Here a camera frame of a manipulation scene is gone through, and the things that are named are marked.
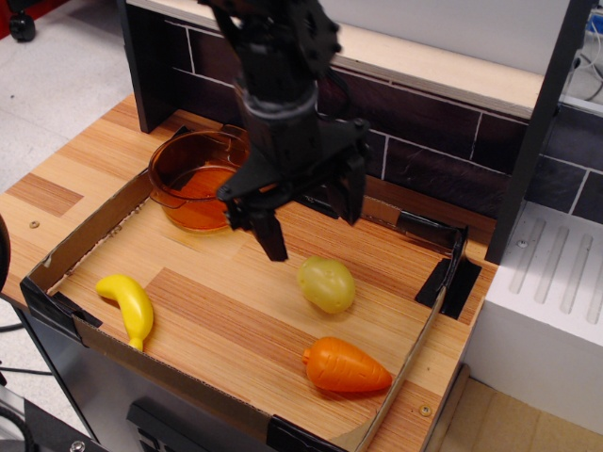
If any yellow plastic toy potato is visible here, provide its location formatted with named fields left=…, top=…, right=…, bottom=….
left=297, top=256, right=356, bottom=314

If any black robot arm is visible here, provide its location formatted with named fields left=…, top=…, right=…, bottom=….
left=207, top=1, right=369, bottom=262

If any white ribbed drainboard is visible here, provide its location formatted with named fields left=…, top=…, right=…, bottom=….
left=464, top=96, right=603, bottom=434

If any orange transparent plastic pot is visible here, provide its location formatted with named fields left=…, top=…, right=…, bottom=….
left=148, top=124, right=249, bottom=233

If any black floor cable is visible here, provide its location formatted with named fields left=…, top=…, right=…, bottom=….
left=0, top=322, right=53, bottom=378

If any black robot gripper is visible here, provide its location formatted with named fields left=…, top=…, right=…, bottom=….
left=217, top=89, right=369, bottom=262

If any wooden shelf with tile backsplash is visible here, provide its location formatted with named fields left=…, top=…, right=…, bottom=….
left=119, top=2, right=599, bottom=258

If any orange plastic toy carrot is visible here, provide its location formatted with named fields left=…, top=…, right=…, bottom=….
left=301, top=337, right=393, bottom=393

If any black tape front right corner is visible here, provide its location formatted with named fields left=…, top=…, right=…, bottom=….
left=266, top=415, right=345, bottom=452

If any black tape strip right corner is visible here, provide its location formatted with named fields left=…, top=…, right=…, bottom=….
left=415, top=259, right=481, bottom=319

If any black tape front left corner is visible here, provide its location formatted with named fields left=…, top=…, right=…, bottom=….
left=20, top=277, right=103, bottom=348

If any brown cardboard fence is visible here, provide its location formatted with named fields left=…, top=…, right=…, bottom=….
left=19, top=123, right=472, bottom=452

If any yellow plastic toy banana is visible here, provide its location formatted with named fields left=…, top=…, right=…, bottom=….
left=95, top=274, right=155, bottom=352

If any black chair caster wheel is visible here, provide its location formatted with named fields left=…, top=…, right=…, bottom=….
left=8, top=10, right=36, bottom=42

